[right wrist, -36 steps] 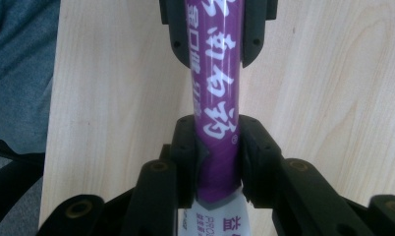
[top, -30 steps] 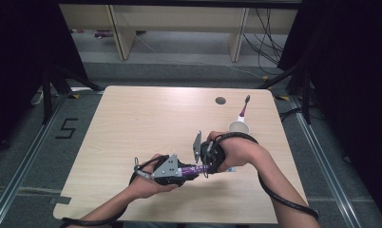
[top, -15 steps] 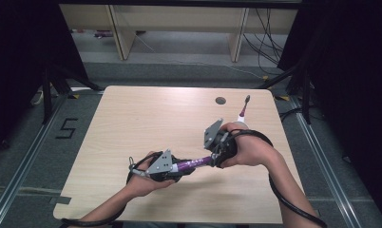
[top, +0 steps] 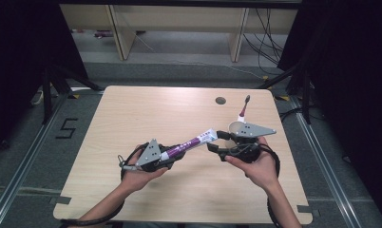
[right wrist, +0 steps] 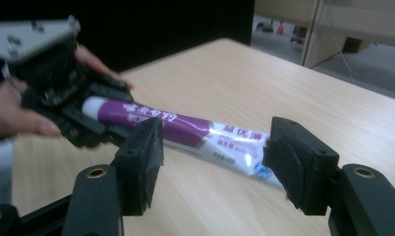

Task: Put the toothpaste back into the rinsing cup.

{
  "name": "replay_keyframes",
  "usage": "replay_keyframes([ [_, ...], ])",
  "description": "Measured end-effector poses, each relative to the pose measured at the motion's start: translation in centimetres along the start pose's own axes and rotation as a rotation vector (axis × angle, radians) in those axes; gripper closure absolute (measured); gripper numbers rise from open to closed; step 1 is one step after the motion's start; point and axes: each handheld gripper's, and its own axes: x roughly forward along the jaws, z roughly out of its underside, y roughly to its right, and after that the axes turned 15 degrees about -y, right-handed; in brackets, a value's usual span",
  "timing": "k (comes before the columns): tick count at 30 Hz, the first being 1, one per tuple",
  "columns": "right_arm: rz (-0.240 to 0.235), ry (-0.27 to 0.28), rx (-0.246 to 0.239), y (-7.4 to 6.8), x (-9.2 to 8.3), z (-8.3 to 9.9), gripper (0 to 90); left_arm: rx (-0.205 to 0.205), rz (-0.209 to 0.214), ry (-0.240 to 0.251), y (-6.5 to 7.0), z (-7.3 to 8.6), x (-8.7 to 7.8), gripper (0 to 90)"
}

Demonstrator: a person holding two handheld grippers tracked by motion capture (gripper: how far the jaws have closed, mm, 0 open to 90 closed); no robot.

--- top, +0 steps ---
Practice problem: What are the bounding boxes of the metal floor rail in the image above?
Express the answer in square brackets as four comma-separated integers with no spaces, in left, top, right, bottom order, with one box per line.
[0,93,71,228]
[288,95,364,228]

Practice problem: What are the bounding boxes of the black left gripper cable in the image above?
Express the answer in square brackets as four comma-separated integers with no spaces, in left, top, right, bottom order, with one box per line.
[59,142,150,228]

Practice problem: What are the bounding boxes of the black hanging cables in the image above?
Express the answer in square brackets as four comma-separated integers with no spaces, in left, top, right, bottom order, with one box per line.
[242,8,290,76]

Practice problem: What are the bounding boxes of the black metal stand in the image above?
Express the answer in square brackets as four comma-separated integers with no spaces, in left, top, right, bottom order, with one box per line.
[41,64,103,125]
[257,61,313,125]

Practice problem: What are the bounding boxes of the dark curtain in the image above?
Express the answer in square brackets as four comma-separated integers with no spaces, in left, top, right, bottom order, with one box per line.
[277,0,382,219]
[0,0,89,160]

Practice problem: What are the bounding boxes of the pink and grey toothbrush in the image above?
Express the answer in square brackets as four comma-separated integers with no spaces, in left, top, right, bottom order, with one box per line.
[237,94,252,124]

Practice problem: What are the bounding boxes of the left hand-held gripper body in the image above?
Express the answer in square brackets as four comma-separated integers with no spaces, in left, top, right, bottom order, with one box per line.
[135,138,181,174]

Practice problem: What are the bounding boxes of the purple toothpaste tube white cap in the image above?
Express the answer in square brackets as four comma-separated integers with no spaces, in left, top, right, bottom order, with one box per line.
[160,127,220,162]

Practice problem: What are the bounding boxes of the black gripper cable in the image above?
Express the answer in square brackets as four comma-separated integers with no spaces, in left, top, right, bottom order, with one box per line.
[235,142,282,228]
[59,142,150,228]

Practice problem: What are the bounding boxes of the person's right hand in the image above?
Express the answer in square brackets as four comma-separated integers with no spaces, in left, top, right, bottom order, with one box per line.
[223,136,280,192]

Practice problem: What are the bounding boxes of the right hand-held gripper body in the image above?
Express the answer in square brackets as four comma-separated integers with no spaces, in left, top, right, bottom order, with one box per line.
[228,122,277,164]

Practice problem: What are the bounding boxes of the person's left hand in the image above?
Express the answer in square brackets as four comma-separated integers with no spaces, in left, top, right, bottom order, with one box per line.
[120,143,170,195]

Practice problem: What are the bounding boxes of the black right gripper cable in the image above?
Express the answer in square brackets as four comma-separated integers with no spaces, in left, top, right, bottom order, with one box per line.
[235,142,282,228]

